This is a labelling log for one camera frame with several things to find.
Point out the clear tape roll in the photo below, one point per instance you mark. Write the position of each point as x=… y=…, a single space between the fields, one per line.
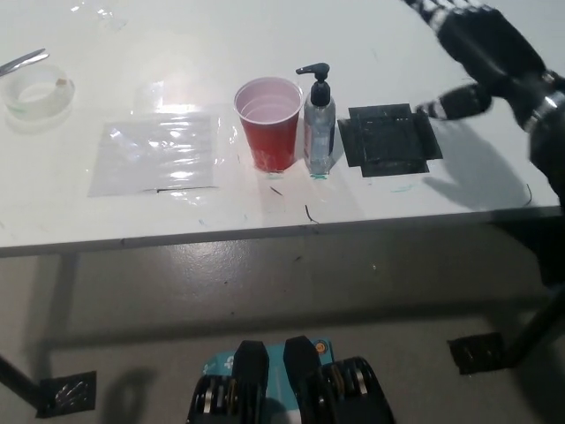
x=13 y=101

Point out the clear hand soap pump bottle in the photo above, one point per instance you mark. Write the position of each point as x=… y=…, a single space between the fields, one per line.
x=318 y=128

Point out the black tape square patch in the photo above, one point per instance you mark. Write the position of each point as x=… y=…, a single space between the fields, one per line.
x=386 y=139

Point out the clear plastic sheet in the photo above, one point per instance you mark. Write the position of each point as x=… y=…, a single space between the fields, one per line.
x=152 y=154

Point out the black floor tape patch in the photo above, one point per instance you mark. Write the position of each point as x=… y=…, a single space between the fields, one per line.
x=68 y=393
x=476 y=353

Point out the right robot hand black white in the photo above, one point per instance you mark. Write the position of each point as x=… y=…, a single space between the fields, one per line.
x=490 y=48

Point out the silver scissors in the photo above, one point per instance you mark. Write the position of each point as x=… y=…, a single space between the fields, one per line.
x=22 y=61

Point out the crumpled clear tape strip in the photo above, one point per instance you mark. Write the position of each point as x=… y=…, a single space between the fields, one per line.
x=106 y=13

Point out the red plastic cup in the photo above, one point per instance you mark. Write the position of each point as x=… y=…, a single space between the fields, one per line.
x=270 y=141

